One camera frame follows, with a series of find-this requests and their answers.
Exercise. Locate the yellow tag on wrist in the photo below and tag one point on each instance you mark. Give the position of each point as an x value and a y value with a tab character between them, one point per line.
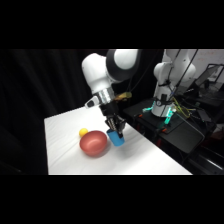
123	96

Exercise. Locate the blue cup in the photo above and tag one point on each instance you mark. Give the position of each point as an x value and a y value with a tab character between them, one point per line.
116	140

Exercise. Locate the yellow ball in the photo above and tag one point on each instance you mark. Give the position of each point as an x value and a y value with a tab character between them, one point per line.
83	132

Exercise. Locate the pink bowl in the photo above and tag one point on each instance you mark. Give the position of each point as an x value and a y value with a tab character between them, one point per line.
93	143

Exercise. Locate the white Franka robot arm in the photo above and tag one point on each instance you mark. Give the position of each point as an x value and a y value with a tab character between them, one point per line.
100	73

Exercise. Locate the black curtain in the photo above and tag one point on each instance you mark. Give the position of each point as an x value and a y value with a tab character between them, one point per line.
33	86

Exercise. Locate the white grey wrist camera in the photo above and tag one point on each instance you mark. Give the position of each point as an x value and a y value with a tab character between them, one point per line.
92	102

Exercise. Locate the white board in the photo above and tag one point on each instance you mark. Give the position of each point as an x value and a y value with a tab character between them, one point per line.
213	56

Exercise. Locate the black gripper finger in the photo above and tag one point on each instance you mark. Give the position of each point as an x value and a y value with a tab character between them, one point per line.
111	125
120	131

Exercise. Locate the dark laptop screen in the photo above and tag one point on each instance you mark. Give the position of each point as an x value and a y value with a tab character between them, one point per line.
209	76

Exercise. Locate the green light on base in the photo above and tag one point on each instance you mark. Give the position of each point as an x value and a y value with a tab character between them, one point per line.
165	121

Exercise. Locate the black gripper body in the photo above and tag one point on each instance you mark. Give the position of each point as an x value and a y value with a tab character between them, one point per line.
112	115

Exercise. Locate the black robot stand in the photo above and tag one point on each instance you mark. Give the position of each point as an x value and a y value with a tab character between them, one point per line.
181	133

